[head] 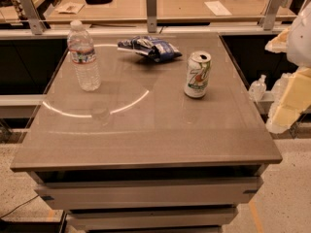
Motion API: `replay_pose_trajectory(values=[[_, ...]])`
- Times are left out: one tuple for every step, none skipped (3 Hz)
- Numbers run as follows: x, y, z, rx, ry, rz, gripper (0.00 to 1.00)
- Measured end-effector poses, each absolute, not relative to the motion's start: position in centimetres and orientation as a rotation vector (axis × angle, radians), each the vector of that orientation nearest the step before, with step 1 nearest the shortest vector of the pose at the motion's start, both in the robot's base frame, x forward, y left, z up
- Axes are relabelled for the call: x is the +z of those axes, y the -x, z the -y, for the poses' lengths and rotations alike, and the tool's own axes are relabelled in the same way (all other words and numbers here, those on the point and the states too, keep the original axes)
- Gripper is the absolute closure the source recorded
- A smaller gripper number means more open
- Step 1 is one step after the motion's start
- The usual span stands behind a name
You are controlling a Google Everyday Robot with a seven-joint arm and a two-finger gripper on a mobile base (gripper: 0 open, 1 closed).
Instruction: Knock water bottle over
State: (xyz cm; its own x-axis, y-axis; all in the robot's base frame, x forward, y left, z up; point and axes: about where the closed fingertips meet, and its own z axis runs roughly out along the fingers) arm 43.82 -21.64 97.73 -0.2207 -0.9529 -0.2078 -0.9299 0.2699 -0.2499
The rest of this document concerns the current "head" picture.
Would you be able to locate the white envelope on desk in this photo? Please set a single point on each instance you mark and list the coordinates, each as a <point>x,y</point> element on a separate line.
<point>218,9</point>

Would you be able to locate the blue crumpled chip bag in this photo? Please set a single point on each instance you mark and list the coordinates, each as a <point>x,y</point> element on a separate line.
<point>154,48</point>

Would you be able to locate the brown paper packet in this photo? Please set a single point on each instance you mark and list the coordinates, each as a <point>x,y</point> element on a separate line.
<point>69,8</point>

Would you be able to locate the black object on desk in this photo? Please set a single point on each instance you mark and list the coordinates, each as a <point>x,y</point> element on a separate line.
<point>98,2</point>

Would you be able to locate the middle metal bracket post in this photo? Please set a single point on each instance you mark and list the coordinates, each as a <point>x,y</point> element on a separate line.
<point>151,16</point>

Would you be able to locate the wooden background desk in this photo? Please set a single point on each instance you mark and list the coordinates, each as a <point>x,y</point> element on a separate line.
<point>167,11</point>

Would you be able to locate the clear plastic water bottle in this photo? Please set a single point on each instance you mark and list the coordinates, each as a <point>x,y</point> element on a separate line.
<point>83,56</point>

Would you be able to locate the metal bracket post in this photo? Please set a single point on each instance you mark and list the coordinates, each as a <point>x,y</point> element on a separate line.
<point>151,16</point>
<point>268,20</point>
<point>36,25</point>

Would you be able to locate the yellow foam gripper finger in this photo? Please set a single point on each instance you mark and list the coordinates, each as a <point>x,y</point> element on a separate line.
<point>295,99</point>
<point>279,43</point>

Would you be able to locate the left metal bracket post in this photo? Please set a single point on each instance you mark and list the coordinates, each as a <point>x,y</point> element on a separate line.
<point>36,25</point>

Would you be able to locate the right metal bracket post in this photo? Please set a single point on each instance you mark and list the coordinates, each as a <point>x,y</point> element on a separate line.
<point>268,20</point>

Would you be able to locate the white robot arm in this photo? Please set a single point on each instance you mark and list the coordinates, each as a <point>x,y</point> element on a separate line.
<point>298,47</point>

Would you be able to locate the grey metal table cart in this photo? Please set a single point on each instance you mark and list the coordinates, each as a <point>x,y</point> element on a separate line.
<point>138,155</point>

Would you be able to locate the green white soda can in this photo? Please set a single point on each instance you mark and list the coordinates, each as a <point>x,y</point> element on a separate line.
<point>198,72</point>

